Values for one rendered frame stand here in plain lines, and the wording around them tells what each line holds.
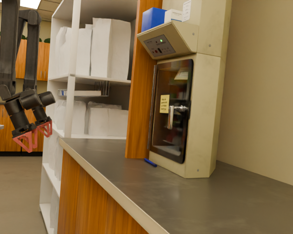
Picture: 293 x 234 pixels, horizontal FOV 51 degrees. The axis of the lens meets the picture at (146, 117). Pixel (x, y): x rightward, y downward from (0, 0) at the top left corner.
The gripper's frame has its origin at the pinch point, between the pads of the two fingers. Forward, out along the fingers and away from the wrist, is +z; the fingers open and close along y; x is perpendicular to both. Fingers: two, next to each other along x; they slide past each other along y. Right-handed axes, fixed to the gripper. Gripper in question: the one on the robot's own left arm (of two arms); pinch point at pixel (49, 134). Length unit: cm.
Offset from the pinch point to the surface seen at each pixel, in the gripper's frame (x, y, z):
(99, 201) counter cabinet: -16, -48, 29
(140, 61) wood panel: -56, -24, -17
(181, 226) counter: -37, -102, 25
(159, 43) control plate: -62, -44, -20
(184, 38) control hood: -68, -60, -17
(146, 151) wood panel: -43, -22, 24
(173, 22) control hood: -65, -61, -23
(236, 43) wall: -107, -18, -8
